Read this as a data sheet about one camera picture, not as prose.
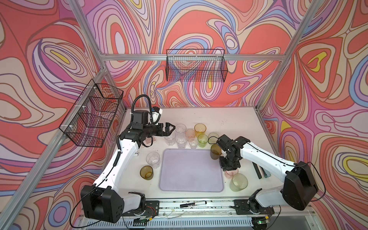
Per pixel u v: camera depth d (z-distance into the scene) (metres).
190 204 0.74
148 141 0.98
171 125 0.70
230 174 0.82
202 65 0.93
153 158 0.90
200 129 0.93
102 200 0.38
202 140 0.92
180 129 1.03
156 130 0.66
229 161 0.68
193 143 0.96
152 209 0.72
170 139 0.93
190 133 0.98
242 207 0.73
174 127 0.73
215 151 0.91
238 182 0.80
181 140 0.98
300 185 0.41
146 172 0.84
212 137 0.70
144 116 0.60
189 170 0.91
